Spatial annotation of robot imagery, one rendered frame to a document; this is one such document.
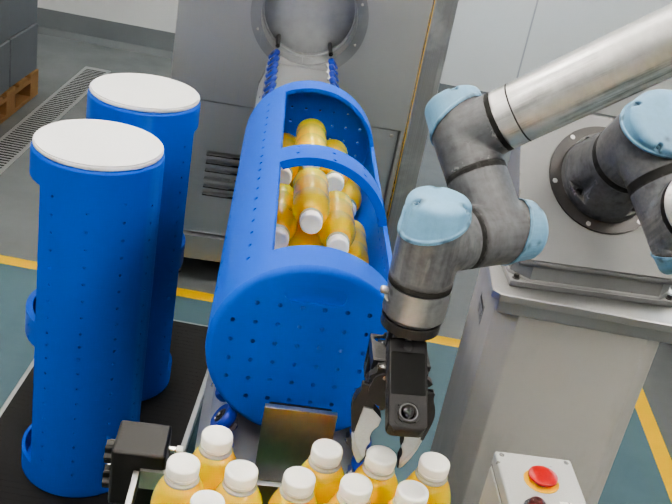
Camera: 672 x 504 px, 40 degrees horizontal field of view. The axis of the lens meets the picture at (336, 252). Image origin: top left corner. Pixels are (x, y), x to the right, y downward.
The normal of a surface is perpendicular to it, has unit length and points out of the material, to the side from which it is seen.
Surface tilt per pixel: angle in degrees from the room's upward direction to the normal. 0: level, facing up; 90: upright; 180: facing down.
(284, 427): 90
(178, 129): 90
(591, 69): 71
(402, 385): 32
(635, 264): 45
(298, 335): 90
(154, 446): 0
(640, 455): 0
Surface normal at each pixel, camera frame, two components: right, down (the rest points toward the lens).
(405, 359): 0.11, -0.51
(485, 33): -0.07, 0.44
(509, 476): 0.17, -0.88
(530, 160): 0.15, -0.31
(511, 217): 0.45, -0.37
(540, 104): -0.33, 0.30
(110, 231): 0.42, 0.47
